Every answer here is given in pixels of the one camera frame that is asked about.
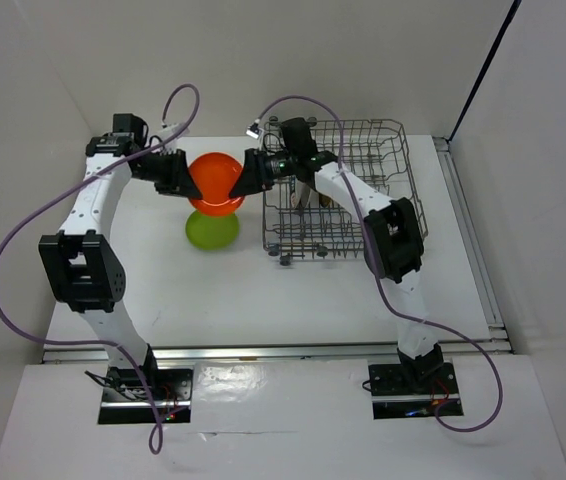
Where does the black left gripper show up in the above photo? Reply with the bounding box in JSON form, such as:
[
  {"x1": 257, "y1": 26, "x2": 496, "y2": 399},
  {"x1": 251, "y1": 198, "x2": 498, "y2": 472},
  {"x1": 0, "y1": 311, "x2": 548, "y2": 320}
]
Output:
[{"x1": 131, "y1": 147, "x2": 201, "y2": 199}]

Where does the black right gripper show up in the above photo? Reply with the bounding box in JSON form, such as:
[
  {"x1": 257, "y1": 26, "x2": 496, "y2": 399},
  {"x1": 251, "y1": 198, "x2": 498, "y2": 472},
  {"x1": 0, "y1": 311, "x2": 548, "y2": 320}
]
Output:
[{"x1": 230, "y1": 147, "x2": 298, "y2": 198}]

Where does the orange plate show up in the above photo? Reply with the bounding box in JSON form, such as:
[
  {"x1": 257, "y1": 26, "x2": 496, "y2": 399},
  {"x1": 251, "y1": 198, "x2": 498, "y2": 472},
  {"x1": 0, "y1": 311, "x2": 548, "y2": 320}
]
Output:
[{"x1": 189, "y1": 152, "x2": 244, "y2": 217}]

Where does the lime green plate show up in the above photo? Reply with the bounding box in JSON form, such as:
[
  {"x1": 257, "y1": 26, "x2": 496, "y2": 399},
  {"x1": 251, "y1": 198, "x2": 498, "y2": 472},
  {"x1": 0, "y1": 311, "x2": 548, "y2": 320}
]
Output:
[{"x1": 185, "y1": 211, "x2": 240, "y2": 251}]

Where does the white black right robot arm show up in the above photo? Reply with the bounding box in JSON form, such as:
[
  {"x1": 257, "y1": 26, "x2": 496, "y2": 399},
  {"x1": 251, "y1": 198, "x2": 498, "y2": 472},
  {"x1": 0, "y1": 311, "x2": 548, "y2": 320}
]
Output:
[{"x1": 229, "y1": 117, "x2": 444, "y2": 392}]

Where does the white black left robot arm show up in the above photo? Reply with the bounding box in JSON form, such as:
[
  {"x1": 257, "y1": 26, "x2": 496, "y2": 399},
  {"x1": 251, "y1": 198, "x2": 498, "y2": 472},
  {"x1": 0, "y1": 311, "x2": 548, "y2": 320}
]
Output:
[{"x1": 38, "y1": 114, "x2": 202, "y2": 399}]

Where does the white plate teal rim rear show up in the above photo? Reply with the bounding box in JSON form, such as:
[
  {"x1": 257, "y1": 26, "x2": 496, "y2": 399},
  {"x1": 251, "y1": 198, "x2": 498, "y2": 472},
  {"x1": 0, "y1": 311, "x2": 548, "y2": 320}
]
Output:
[{"x1": 290, "y1": 180, "x2": 314, "y2": 211}]

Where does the brown patterned plate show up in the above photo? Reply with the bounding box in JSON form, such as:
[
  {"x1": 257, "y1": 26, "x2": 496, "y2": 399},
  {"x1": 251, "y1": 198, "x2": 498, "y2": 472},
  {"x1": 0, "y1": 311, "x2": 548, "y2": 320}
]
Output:
[{"x1": 318, "y1": 194, "x2": 334, "y2": 208}]

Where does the black corner strip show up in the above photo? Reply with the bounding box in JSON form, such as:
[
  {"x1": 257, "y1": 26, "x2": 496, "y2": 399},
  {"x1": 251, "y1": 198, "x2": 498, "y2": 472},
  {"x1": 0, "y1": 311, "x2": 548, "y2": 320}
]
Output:
[{"x1": 445, "y1": 0, "x2": 522, "y2": 143}]

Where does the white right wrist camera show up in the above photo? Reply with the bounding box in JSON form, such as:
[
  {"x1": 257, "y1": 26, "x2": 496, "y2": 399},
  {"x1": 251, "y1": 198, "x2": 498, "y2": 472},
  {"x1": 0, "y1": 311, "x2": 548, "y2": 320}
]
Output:
[{"x1": 245, "y1": 120, "x2": 263, "y2": 140}]

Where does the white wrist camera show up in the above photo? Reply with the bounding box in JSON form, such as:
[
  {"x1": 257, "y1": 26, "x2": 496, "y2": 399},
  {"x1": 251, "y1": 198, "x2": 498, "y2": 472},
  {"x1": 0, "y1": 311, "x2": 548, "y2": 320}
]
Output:
[
  {"x1": 245, "y1": 120, "x2": 263, "y2": 140},
  {"x1": 156, "y1": 123, "x2": 189, "y2": 144}
]

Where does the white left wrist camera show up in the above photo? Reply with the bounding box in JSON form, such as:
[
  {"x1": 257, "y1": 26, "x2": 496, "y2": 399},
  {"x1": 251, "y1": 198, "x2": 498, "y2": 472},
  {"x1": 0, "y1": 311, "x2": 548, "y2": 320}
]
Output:
[{"x1": 156, "y1": 123, "x2": 189, "y2": 144}]

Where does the grey wire dish rack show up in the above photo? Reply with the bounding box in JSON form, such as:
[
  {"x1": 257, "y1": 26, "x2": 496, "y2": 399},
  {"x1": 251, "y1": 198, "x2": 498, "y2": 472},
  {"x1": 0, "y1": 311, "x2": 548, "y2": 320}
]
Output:
[{"x1": 262, "y1": 119, "x2": 428, "y2": 266}]

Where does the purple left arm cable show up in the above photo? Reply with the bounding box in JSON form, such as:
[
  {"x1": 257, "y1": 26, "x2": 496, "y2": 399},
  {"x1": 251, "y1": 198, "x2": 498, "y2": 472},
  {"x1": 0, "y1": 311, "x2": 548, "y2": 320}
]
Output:
[{"x1": 0, "y1": 84, "x2": 200, "y2": 456}]

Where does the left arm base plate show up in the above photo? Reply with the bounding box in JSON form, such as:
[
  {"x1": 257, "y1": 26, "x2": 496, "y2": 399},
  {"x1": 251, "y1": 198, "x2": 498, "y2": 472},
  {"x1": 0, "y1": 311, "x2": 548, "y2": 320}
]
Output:
[{"x1": 97, "y1": 364, "x2": 195, "y2": 426}]

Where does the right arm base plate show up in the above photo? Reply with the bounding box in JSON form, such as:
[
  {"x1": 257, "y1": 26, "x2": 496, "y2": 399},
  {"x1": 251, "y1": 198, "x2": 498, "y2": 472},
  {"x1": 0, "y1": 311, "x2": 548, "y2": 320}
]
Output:
[{"x1": 362, "y1": 362, "x2": 464, "y2": 420}]

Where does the aluminium front rail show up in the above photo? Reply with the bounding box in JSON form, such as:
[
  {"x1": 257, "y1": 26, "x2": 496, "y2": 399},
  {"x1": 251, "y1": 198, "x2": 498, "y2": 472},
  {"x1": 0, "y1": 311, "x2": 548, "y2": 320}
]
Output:
[{"x1": 41, "y1": 341, "x2": 464, "y2": 363}]

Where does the aluminium rail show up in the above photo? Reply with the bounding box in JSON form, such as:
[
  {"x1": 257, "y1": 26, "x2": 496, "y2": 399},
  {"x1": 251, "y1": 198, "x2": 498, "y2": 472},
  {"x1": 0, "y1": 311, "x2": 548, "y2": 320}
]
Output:
[
  {"x1": 41, "y1": 341, "x2": 464, "y2": 363},
  {"x1": 433, "y1": 137, "x2": 514, "y2": 355}
]

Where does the aluminium right side rail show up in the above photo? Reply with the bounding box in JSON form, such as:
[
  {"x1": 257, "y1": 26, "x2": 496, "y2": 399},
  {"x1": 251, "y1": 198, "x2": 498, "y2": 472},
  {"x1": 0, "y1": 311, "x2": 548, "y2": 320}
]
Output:
[{"x1": 433, "y1": 137, "x2": 514, "y2": 355}]

